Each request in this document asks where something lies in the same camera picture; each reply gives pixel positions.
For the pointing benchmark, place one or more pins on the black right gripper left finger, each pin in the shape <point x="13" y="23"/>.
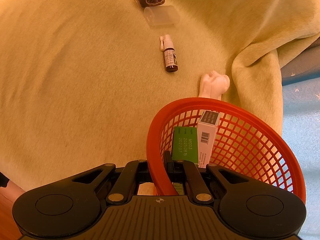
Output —
<point x="127" y="185"/>

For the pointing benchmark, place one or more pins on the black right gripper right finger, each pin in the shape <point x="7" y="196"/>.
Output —
<point x="186" y="173"/>

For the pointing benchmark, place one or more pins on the green medicine box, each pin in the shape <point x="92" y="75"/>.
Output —
<point x="184" y="144"/>

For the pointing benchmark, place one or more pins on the white grey medicine box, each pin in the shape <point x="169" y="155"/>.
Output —
<point x="206" y="133"/>

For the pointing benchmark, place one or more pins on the red plastic mesh basket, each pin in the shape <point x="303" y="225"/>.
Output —
<point x="243" y="143"/>

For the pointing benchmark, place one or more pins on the brown spray bottle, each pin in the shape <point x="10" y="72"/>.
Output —
<point x="170" y="59"/>

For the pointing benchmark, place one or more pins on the clear round plastic container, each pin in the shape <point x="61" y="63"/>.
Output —
<point x="161" y="15"/>

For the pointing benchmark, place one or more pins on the yellow fleece blanket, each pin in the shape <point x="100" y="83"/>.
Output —
<point x="81" y="80"/>

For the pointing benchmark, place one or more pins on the light blue bed sheet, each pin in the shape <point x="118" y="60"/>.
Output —
<point x="301" y="128"/>

